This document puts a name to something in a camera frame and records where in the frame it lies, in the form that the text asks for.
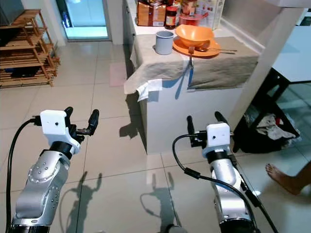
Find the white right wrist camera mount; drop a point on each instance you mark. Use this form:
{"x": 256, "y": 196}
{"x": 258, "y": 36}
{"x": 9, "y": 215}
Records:
{"x": 218, "y": 136}

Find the beige linen cloth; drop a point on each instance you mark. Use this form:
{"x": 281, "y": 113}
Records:
{"x": 218, "y": 68}

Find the orange bowl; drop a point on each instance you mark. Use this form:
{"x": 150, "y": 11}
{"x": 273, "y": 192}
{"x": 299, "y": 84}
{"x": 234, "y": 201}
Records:
{"x": 194, "y": 34}

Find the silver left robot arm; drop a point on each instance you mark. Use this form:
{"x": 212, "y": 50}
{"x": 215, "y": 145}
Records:
{"x": 41, "y": 189}

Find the red plastic container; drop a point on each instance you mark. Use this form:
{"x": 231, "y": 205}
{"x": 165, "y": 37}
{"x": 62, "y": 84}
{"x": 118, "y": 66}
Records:
{"x": 192, "y": 20}

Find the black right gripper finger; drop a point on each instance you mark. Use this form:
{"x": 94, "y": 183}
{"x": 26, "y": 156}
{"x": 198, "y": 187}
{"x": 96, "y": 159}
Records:
{"x": 190, "y": 124}
{"x": 221, "y": 117}

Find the black garment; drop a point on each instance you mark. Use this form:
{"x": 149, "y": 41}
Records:
{"x": 248, "y": 143}

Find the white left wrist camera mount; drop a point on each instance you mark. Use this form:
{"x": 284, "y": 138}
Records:
{"x": 53, "y": 124}

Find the orange plate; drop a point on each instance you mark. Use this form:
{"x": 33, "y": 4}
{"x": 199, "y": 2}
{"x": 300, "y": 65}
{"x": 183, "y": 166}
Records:
{"x": 182, "y": 49}

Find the brown snack package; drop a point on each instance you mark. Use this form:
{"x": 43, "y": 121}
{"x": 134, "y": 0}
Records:
{"x": 150, "y": 14}

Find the white garment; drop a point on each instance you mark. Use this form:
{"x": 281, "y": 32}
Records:
{"x": 272, "y": 130}

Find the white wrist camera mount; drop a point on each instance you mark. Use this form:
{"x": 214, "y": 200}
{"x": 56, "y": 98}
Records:
{"x": 218, "y": 136}
{"x": 53, "y": 124}

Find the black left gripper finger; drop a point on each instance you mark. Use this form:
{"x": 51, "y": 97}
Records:
{"x": 68, "y": 109}
{"x": 94, "y": 119}

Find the wooden slatted shelf rack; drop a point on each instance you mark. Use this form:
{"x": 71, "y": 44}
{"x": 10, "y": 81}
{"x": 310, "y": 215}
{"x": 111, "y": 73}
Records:
{"x": 29, "y": 51}

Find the white printed carton box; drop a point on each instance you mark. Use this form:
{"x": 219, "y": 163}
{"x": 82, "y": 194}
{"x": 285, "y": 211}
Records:
{"x": 216, "y": 12}

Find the white counter cabinet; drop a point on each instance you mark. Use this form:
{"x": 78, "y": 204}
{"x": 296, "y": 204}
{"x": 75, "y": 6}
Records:
{"x": 180, "y": 121}

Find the dark sauce jar red label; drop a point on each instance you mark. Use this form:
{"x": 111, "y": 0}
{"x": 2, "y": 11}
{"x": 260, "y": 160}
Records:
{"x": 171, "y": 18}

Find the grey cup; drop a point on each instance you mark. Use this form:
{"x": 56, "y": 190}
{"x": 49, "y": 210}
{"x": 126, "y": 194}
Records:
{"x": 164, "y": 43}

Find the black table frame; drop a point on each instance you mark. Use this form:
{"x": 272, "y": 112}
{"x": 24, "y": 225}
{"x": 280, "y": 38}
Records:
{"x": 274, "y": 80}

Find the person's bare foot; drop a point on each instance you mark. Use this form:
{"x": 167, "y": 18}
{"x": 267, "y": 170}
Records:
{"x": 284, "y": 180}

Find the glass door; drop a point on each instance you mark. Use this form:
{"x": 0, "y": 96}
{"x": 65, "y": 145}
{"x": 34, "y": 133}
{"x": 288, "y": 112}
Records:
{"x": 85, "y": 19}

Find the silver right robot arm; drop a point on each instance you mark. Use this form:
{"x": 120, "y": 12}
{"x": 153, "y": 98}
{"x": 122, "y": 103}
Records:
{"x": 228, "y": 194}

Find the silver metal spoon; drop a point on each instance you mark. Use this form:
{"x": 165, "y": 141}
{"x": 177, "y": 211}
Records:
{"x": 203, "y": 48}

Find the black appliance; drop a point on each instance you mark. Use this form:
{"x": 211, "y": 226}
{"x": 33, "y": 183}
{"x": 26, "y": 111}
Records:
{"x": 9, "y": 12}

